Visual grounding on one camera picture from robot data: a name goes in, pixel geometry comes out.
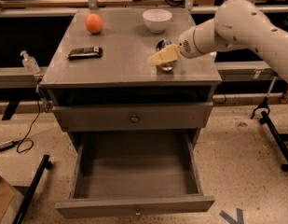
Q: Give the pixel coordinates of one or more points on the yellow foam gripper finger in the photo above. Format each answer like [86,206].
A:
[169,54]

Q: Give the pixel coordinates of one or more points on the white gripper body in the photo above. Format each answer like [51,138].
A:
[185,47]

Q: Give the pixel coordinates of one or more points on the blue pepsi can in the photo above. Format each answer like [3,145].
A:
[166,67]

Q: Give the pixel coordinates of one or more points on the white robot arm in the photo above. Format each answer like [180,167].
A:
[237,24]

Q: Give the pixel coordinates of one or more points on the closed middle drawer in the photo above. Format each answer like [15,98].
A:
[94,118]

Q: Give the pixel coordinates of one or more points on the grey wooden drawer cabinet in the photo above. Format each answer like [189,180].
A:
[123,76]

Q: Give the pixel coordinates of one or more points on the open bottom drawer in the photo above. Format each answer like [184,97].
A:
[135,173]

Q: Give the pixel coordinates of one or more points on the white bowl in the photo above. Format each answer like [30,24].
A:
[156,20]

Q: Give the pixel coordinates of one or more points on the dark snack bar wrapper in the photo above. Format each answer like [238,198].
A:
[85,53]

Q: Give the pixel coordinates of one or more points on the orange fruit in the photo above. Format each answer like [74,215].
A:
[94,23]

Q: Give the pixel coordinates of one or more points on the grabber stick tool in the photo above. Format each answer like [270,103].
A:
[263,104]

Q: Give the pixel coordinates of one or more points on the orange bottle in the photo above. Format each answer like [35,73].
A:
[284,97]

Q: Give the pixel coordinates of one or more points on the black stand leg right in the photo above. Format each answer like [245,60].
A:
[280,138]

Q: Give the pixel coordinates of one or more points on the black stand leg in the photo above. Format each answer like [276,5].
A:
[45,164]
[280,138]

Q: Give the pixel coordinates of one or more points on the clear sanitizer bottle left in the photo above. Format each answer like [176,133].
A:
[29,63]

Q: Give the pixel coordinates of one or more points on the black stand leg left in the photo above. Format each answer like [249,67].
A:
[45,164]

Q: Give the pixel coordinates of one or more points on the black power adapter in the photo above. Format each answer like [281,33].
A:
[6,145]

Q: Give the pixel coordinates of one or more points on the cardboard box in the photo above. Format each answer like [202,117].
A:
[10,202]

